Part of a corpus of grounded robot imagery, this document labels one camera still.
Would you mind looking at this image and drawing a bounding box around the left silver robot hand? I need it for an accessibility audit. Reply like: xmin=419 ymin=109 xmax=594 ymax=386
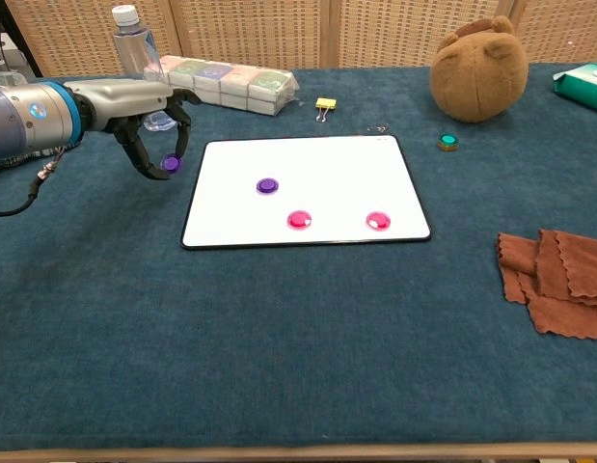
xmin=64 ymin=77 xmax=204 ymax=181

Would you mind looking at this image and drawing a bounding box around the pink round magnet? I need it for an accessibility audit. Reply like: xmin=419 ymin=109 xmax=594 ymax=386
xmin=365 ymin=210 xmax=392 ymax=232
xmin=286 ymin=209 xmax=313 ymax=232

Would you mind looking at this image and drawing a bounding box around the grey striped knit glove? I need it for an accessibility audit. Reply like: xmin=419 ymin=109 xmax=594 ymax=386
xmin=0 ymin=144 xmax=70 ymax=171

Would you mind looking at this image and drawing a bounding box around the clear plastic water bottle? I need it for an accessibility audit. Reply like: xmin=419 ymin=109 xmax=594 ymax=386
xmin=112 ymin=4 xmax=178 ymax=133

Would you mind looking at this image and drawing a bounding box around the wrapped pack of tissue boxes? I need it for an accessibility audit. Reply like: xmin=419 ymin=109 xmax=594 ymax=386
xmin=155 ymin=55 xmax=299 ymax=117

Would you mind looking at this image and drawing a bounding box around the wicker folding screen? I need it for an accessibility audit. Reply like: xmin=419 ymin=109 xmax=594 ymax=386
xmin=3 ymin=0 xmax=597 ymax=78

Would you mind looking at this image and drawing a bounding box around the yellow binder clip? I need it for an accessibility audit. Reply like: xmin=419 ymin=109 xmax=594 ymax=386
xmin=314 ymin=97 xmax=338 ymax=123

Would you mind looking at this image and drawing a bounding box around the blue felt table mat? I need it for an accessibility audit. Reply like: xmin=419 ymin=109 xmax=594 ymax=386
xmin=0 ymin=62 xmax=597 ymax=452

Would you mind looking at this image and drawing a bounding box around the white magnetic board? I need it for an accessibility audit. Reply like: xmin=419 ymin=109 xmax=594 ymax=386
xmin=180 ymin=134 xmax=432 ymax=251

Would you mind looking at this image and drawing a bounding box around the brown plush bear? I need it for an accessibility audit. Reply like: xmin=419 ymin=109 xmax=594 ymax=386
xmin=428 ymin=14 xmax=529 ymax=123

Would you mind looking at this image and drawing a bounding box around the green wet wipes pack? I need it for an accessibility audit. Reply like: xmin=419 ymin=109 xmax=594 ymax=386
xmin=552 ymin=62 xmax=597 ymax=116

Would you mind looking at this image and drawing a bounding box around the brown microfibre cloth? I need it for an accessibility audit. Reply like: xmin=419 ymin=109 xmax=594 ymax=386
xmin=496 ymin=229 xmax=597 ymax=340

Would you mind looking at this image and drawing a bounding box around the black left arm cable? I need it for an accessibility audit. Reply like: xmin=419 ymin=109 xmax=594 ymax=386
xmin=0 ymin=147 xmax=68 ymax=217

